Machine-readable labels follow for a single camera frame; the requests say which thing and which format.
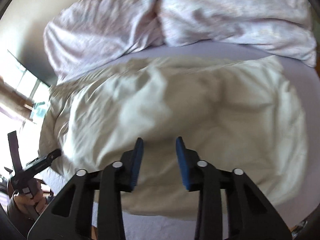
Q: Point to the person's left hand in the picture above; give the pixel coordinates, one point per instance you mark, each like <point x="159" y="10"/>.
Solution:
<point x="31" y="206"/>

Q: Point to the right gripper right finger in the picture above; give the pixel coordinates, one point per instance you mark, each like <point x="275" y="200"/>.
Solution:
<point x="250" y="215"/>

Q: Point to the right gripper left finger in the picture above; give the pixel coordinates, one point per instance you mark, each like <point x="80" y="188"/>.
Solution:
<point x="69" y="214"/>

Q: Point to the beige quilted puffer jacket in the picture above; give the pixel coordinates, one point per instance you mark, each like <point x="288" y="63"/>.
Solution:
<point x="243" y="114"/>

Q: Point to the lilac bed sheet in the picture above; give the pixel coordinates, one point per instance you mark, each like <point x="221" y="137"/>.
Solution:
<point x="306" y="82"/>

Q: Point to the pink floral duvet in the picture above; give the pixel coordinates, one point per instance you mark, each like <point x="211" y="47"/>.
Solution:
<point x="92" y="33"/>

